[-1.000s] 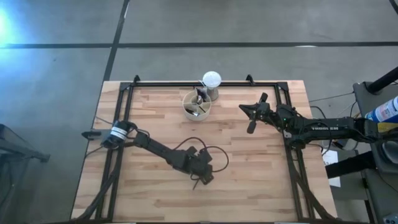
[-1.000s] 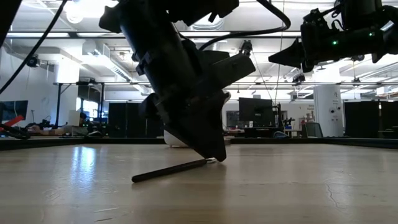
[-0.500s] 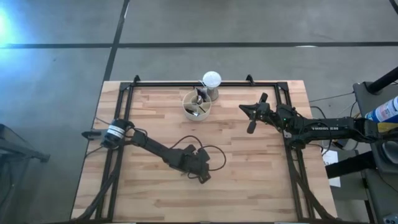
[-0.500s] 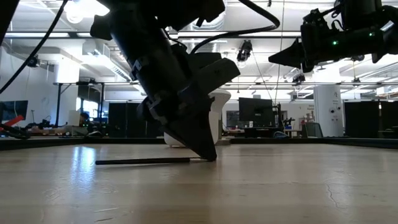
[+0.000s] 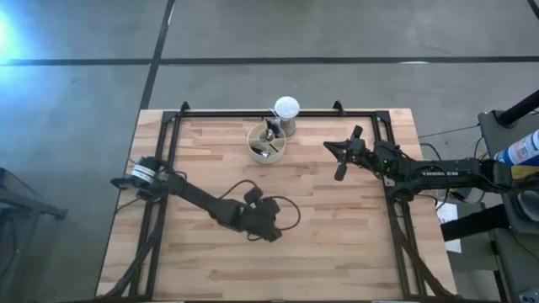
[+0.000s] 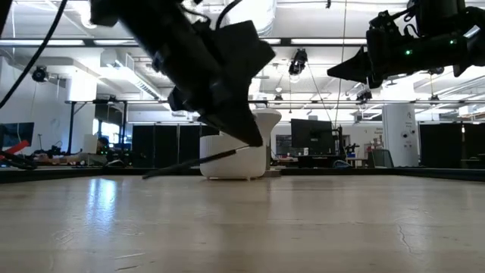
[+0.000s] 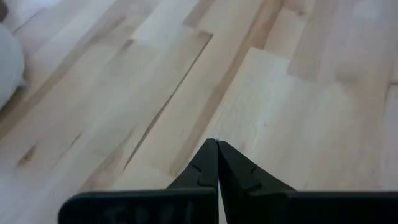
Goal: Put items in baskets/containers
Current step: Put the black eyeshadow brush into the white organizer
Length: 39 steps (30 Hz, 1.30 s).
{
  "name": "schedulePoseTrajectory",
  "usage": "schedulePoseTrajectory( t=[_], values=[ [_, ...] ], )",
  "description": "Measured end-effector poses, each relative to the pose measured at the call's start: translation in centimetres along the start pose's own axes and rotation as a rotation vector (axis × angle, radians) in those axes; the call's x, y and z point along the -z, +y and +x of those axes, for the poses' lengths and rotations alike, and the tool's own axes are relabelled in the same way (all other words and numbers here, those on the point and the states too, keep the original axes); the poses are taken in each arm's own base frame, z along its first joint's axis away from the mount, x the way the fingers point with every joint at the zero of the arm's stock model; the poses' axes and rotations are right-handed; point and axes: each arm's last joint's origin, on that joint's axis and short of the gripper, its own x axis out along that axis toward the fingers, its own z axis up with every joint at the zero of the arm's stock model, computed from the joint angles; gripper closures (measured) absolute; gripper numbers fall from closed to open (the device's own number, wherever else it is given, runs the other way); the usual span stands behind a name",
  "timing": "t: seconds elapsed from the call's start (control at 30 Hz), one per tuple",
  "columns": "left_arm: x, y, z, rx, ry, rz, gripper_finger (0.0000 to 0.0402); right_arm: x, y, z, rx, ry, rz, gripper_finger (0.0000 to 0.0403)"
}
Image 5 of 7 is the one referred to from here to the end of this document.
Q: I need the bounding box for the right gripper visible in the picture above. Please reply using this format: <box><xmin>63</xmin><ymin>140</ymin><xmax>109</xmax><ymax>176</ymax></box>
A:
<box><xmin>323</xmin><ymin>125</ymin><xmax>379</xmax><ymax>182</ymax></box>

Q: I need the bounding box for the round cream divided organizer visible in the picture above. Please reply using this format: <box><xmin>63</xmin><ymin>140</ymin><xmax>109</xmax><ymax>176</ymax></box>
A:
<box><xmin>246</xmin><ymin>120</ymin><xmax>288</xmax><ymax>165</ymax></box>

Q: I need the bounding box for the white paper sheet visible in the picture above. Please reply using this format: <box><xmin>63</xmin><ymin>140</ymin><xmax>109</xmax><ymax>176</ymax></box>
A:
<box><xmin>435</xmin><ymin>201</ymin><xmax>462</xmax><ymax>253</ymax></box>

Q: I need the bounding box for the blue and white spray can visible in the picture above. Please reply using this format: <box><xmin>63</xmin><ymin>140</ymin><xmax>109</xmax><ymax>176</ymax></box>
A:
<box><xmin>493</xmin><ymin>129</ymin><xmax>539</xmax><ymax>180</ymax></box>

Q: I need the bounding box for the black pole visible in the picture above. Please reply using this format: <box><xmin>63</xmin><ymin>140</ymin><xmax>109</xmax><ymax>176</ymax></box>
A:
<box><xmin>494</xmin><ymin>90</ymin><xmax>539</xmax><ymax>127</ymax></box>

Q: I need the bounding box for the grey round disc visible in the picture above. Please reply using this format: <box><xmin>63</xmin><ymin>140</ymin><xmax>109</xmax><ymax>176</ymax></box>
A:
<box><xmin>515</xmin><ymin>189</ymin><xmax>539</xmax><ymax>224</ymax></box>

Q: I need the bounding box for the grey side cart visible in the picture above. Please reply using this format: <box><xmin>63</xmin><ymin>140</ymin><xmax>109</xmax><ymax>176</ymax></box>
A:
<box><xmin>478</xmin><ymin>109</ymin><xmax>539</xmax><ymax>303</ymax></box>

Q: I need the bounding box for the dark grey side table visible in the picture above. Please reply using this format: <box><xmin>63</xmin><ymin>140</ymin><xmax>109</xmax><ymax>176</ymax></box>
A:
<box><xmin>0</xmin><ymin>167</ymin><xmax>68</xmax><ymax>303</ymax></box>

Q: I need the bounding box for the black left wrist camera cable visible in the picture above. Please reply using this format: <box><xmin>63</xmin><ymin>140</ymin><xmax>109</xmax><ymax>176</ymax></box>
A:
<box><xmin>218</xmin><ymin>179</ymin><xmax>302</xmax><ymax>243</ymax></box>

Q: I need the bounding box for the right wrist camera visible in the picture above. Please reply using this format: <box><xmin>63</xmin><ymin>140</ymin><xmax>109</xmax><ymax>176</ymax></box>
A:
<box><xmin>374</xmin><ymin>141</ymin><xmax>402</xmax><ymax>164</ymax></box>

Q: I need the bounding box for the black metal table frame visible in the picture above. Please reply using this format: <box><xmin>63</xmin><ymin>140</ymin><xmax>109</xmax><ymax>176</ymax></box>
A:
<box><xmin>125</xmin><ymin>100</ymin><xmax>454</xmax><ymax>302</ymax></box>

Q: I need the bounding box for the black flat strap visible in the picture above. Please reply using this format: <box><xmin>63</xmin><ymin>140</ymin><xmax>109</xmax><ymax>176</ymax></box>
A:
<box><xmin>440</xmin><ymin>204</ymin><xmax>511</xmax><ymax>243</ymax></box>

